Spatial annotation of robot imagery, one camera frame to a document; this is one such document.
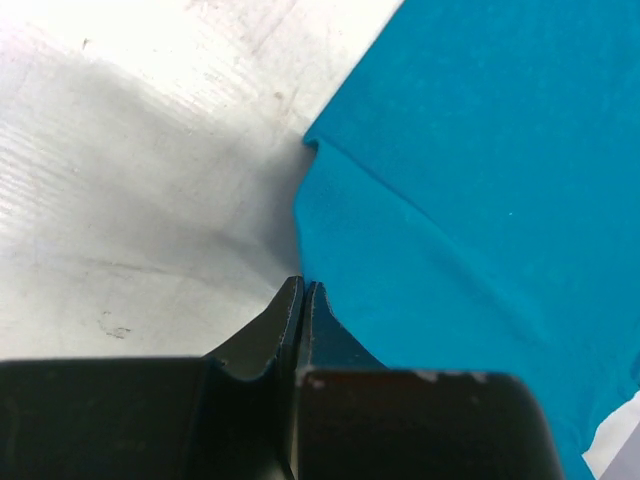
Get blue t shirt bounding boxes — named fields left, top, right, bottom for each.
left=295, top=1, right=639, bottom=478

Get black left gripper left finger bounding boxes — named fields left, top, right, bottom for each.
left=1, top=277, right=304, bottom=479

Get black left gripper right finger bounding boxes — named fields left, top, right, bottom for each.
left=295, top=283, right=563, bottom=479

